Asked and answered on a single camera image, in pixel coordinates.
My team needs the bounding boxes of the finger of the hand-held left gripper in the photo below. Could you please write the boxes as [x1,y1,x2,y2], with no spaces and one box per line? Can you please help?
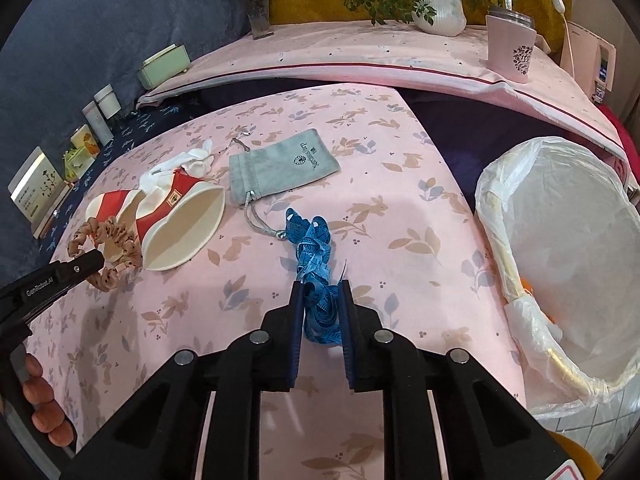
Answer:
[56,250,106,283]

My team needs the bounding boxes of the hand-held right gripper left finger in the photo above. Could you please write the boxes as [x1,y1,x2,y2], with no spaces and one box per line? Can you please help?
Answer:
[60,281,306,480]

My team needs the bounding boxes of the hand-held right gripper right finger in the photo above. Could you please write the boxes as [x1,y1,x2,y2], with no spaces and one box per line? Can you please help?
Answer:
[337,280,576,480]

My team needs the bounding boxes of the beige scrunchie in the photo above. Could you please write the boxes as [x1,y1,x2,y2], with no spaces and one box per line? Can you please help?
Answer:
[67,216,143,292]

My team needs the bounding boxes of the blue measuring tape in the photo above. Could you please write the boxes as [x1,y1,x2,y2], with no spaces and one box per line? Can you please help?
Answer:
[285,208,351,347]

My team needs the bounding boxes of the cream plastic trash bin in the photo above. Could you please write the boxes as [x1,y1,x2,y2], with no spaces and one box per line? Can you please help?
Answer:
[475,137,640,408]

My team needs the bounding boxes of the white-lined trash bin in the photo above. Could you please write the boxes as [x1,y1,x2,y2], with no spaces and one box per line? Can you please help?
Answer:
[474,136,640,409]

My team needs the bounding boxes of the person's left hand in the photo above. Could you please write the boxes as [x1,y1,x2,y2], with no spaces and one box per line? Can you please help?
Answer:
[20,352,77,449]

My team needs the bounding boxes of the red white paper cup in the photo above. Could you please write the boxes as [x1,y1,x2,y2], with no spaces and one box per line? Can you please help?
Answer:
[137,170,226,272]
[85,189,148,263]

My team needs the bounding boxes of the white printed card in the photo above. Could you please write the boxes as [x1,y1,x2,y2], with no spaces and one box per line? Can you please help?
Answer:
[7,146,68,238]

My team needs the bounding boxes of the small yellow-green boxes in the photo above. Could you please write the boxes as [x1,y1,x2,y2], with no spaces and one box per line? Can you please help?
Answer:
[62,146,93,181]

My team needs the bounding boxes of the navy floral cloth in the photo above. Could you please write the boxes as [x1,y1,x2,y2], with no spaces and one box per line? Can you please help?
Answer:
[37,102,201,241]

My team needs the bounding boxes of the white jar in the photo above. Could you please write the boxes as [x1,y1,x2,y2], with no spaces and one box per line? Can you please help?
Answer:
[93,85,121,120]

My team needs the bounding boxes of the pale green box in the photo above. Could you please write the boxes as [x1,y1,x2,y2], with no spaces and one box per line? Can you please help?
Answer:
[137,44,191,89]

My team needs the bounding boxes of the orange cushion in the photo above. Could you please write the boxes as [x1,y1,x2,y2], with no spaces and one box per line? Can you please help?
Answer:
[555,430,606,480]

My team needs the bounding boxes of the pink speckled shelf cloth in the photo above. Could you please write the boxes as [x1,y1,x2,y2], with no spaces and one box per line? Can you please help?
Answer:
[136,20,631,161]

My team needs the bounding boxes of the glass vase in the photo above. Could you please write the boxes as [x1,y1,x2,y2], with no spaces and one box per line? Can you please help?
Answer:
[247,0,275,40]

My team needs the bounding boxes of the pink lidded cup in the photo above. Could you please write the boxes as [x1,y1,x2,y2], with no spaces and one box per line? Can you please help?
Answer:
[485,7,538,84]

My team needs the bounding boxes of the white plant pot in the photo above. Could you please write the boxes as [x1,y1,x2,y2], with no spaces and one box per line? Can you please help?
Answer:
[411,0,468,37]

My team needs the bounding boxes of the red cloth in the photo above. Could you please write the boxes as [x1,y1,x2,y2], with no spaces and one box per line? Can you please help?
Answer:
[602,102,632,146]

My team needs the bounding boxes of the pink electric kettle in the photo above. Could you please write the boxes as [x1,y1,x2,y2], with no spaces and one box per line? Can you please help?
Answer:
[560,21,618,106]

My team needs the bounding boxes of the grey drawstring pouch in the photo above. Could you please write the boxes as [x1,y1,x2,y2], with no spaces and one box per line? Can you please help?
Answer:
[227,128,341,240]

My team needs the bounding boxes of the blue wall fabric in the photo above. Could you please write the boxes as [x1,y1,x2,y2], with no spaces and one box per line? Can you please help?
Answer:
[0,0,271,281]

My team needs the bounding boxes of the white cable with switch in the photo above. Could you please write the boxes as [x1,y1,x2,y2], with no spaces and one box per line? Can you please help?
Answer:
[545,0,576,71]

